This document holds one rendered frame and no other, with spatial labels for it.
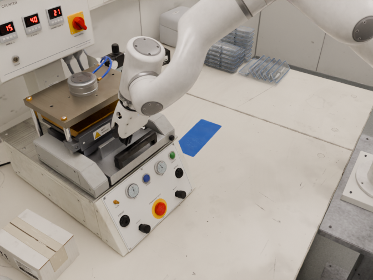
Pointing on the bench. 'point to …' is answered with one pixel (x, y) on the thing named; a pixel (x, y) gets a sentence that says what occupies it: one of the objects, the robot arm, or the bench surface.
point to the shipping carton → (37, 246)
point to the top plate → (77, 95)
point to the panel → (147, 196)
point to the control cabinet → (43, 40)
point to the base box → (58, 194)
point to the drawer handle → (134, 148)
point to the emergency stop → (160, 208)
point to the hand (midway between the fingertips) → (125, 136)
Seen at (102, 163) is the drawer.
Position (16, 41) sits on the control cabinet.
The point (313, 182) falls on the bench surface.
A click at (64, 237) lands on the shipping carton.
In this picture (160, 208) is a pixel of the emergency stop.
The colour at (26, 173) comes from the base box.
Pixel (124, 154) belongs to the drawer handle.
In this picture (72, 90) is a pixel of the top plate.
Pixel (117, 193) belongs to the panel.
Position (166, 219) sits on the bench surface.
